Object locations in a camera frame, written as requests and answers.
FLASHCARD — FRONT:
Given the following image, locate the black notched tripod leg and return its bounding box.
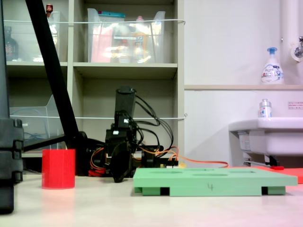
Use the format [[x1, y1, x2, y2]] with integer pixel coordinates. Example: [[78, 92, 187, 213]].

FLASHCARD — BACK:
[[0, 0, 24, 215]]

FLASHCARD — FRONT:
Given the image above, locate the yellow bottle with pink cap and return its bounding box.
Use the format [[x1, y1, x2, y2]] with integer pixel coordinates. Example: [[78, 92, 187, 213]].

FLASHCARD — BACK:
[[131, 15, 150, 63]]

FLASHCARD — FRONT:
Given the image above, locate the white pump soap bottle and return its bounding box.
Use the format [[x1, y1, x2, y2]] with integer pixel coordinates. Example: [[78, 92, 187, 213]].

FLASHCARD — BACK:
[[260, 46, 285, 85]]

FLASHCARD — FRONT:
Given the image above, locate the large clear plastic bin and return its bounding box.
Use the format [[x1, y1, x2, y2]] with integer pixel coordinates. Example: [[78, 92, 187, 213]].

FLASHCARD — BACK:
[[87, 8, 166, 64]]

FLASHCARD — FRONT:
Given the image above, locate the beige shelf unit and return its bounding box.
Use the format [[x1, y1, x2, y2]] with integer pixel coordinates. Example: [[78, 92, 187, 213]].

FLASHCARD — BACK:
[[0, 0, 185, 158]]

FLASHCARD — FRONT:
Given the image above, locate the small wall sign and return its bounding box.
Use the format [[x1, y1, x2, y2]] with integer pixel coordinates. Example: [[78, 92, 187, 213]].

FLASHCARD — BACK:
[[287, 101, 303, 110]]

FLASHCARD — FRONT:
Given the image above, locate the red octagonal pillar block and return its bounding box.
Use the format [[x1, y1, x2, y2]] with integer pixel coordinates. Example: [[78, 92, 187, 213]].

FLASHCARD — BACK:
[[42, 148, 76, 190]]

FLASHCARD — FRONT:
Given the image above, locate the small clear bottle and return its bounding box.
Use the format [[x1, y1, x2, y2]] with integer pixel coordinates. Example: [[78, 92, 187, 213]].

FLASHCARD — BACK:
[[257, 98, 273, 118]]

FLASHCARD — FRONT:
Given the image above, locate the black cable joined to orange wire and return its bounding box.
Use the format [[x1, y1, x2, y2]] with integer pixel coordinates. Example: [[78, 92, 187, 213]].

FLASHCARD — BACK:
[[134, 119, 175, 153]]

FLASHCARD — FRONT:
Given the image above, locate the thin black tripod brace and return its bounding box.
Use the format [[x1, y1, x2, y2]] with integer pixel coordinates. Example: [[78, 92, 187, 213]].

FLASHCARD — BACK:
[[22, 134, 71, 152]]

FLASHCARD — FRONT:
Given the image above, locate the thin orange wire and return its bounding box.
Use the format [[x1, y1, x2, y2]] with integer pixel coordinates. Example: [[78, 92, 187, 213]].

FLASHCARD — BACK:
[[138, 146, 229, 169]]

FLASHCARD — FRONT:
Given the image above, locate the metal faucet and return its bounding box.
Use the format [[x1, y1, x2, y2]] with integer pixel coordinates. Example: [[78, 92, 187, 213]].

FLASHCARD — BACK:
[[290, 36, 303, 62]]

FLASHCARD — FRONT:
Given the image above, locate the dark glass bottle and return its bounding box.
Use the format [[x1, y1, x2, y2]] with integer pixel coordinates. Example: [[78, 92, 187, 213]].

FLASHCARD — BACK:
[[3, 25, 19, 62]]

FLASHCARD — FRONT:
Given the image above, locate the long black servo wire loop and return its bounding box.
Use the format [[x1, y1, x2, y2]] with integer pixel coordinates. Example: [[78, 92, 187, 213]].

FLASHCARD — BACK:
[[134, 94, 175, 154]]

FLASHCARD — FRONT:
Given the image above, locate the green shape sorter board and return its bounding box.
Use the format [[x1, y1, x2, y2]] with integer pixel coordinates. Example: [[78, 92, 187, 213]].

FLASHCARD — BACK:
[[133, 167, 298, 197]]

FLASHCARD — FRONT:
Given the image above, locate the bottle with red cap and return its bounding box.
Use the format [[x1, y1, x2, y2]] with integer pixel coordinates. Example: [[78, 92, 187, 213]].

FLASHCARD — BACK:
[[45, 3, 54, 19]]

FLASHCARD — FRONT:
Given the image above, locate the white sink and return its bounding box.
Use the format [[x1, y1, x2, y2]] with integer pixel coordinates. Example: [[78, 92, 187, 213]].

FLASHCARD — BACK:
[[228, 116, 303, 166]]

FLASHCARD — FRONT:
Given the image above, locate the pink pack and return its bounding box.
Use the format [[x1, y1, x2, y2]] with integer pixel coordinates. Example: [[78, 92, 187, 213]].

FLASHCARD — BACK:
[[91, 26, 114, 63]]

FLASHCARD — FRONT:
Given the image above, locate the box with teal lid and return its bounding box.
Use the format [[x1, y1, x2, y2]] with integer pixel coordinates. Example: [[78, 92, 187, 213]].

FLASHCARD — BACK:
[[98, 10, 126, 23]]

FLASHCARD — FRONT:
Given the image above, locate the thick black tripod leg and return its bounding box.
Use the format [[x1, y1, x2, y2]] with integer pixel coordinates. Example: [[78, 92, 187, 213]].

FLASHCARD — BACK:
[[25, 0, 87, 152]]

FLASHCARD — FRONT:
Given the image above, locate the white cord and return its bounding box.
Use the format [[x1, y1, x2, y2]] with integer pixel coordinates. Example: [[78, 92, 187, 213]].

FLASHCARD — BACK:
[[9, 113, 188, 120], [3, 18, 187, 26]]

